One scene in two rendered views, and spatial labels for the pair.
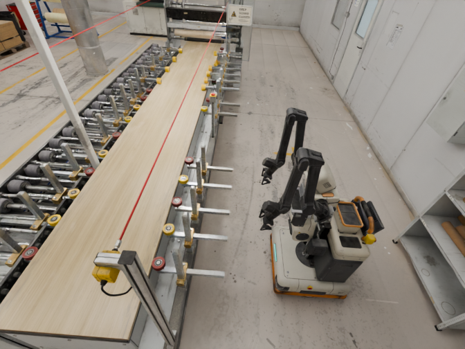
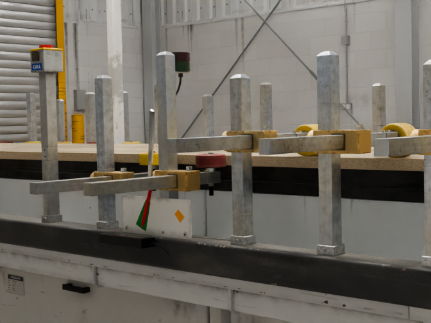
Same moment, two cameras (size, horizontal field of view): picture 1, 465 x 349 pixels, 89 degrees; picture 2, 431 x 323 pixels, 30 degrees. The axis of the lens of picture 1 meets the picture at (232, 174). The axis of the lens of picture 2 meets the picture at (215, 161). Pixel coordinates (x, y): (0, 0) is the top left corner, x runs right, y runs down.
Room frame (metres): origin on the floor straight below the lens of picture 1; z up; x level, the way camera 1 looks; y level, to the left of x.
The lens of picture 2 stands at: (4.35, -1.18, 1.00)
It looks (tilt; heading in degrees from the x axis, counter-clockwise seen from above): 3 degrees down; 132
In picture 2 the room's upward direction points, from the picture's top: 1 degrees counter-clockwise
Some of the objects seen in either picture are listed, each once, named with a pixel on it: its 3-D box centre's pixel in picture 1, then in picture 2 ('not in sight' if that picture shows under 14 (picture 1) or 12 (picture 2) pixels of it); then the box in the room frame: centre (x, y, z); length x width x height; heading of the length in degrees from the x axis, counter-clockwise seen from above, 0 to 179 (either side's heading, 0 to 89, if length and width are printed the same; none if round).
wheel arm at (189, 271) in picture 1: (191, 272); not in sight; (0.66, 0.22, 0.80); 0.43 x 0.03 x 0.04; 90
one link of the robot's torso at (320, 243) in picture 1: (305, 235); not in sight; (1.09, -0.63, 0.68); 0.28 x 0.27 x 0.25; 0
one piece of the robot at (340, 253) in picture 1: (331, 237); not in sight; (1.15, -0.89, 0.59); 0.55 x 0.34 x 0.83; 0
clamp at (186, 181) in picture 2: not in sight; (175, 179); (2.89, 0.27, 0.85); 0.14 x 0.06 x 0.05; 0
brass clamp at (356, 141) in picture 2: not in sight; (337, 141); (3.39, 0.27, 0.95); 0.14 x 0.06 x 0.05; 0
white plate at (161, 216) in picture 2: not in sight; (154, 216); (2.84, 0.24, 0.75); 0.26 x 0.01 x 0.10; 0
